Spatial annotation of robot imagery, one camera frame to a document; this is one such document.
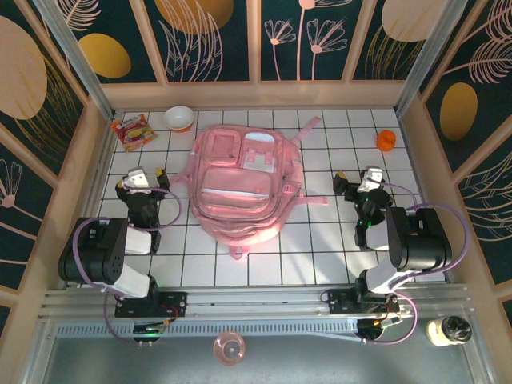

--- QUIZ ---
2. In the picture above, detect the aluminium mounting rail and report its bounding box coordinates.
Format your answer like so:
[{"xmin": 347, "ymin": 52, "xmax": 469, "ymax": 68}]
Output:
[{"xmin": 39, "ymin": 282, "xmax": 474, "ymax": 321}]

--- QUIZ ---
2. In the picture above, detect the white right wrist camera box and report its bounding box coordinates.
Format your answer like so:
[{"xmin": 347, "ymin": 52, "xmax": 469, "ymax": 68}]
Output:
[{"xmin": 358, "ymin": 166, "xmax": 384, "ymax": 194}]

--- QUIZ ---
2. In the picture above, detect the white and orange bowl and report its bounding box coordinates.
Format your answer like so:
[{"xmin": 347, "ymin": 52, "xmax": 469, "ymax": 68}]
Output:
[{"xmin": 163, "ymin": 105, "xmax": 196, "ymax": 132}]

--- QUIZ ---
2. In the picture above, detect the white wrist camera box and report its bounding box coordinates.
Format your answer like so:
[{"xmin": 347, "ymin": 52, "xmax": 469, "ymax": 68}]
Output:
[
  {"xmin": 126, "ymin": 166, "xmax": 150, "ymax": 190},
  {"xmin": 358, "ymin": 166, "xmax": 384, "ymax": 194}
]

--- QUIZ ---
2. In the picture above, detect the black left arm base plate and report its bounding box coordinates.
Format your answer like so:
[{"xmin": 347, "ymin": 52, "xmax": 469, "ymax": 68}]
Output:
[{"xmin": 114, "ymin": 291, "xmax": 188, "ymax": 319}]

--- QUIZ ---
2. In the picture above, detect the wall panel with beige oval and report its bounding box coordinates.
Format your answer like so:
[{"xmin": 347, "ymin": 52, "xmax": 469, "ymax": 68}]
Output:
[{"xmin": 348, "ymin": 0, "xmax": 431, "ymax": 82}]

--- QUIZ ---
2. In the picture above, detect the slotted grey cable duct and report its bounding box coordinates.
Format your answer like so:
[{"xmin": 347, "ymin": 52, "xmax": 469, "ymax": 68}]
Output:
[{"xmin": 55, "ymin": 319, "xmax": 361, "ymax": 341}]

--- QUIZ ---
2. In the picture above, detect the wall panel with flower print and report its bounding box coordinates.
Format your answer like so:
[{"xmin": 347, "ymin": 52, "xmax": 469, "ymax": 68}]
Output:
[{"xmin": 255, "ymin": 0, "xmax": 363, "ymax": 84}]

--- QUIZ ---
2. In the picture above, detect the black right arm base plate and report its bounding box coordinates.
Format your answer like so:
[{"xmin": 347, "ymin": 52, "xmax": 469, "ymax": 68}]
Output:
[{"xmin": 327, "ymin": 288, "xmax": 401, "ymax": 317}]

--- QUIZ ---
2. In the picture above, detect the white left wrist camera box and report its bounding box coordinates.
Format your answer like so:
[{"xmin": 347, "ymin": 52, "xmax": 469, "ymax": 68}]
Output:
[{"xmin": 126, "ymin": 166, "xmax": 150, "ymax": 190}]

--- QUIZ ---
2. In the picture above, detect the wall panel with leaf print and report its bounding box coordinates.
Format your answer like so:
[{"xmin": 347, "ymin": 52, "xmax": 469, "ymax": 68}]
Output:
[{"xmin": 138, "ymin": 0, "xmax": 255, "ymax": 84}]

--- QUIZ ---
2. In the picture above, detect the pink plastic cup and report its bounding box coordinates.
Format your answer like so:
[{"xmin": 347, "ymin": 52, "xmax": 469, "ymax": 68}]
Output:
[{"xmin": 213, "ymin": 330, "xmax": 246, "ymax": 366}]

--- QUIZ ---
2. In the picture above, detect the orange squishy toy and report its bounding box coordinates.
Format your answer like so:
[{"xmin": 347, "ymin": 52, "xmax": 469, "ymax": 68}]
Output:
[{"xmin": 376, "ymin": 129, "xmax": 398, "ymax": 152}]

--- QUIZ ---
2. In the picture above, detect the pink school backpack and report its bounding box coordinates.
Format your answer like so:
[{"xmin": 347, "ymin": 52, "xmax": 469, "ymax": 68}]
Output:
[{"xmin": 170, "ymin": 116, "xmax": 329, "ymax": 261}]

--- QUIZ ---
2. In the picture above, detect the white bottle with black cap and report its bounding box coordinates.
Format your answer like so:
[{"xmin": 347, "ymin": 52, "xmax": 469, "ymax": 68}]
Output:
[{"xmin": 426, "ymin": 315, "xmax": 472, "ymax": 347}]

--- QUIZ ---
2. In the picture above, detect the red snack packet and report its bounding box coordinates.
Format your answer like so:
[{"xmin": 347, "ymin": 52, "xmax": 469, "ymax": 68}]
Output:
[{"xmin": 110, "ymin": 114, "xmax": 159, "ymax": 153}]

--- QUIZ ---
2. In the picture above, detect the wall panel with yellow oval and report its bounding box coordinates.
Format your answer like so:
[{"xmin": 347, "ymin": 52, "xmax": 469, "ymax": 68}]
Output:
[{"xmin": 66, "ymin": 0, "xmax": 168, "ymax": 85}]

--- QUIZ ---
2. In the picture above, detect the small controller board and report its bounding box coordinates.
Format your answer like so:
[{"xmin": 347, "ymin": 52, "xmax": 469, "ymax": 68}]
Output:
[
  {"xmin": 133, "ymin": 322, "xmax": 166, "ymax": 346},
  {"xmin": 357, "ymin": 318, "xmax": 403, "ymax": 344}
]

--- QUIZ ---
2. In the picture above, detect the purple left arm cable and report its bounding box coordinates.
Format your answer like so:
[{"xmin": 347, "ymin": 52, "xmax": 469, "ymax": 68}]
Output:
[{"xmin": 73, "ymin": 183, "xmax": 181, "ymax": 346}]

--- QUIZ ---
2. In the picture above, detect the aluminium frame post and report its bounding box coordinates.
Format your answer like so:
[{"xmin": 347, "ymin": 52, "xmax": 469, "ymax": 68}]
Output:
[
  {"xmin": 34, "ymin": 0, "xmax": 117, "ymax": 121},
  {"xmin": 394, "ymin": 0, "xmax": 479, "ymax": 119}
]

